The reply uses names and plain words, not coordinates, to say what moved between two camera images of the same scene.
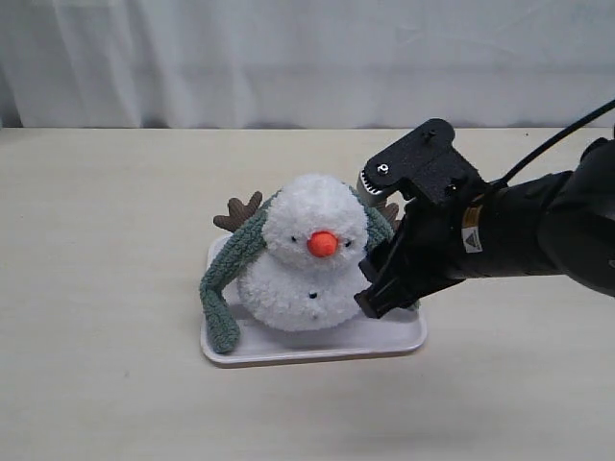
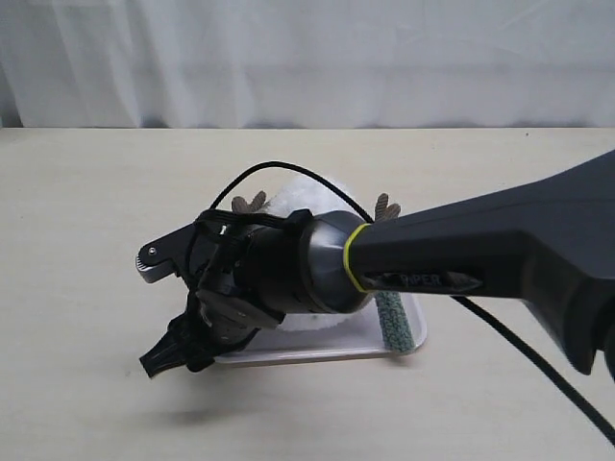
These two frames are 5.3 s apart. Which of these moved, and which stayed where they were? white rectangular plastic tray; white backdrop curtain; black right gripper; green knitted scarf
Moved: black right gripper; green knitted scarf
Stayed: white backdrop curtain; white rectangular plastic tray
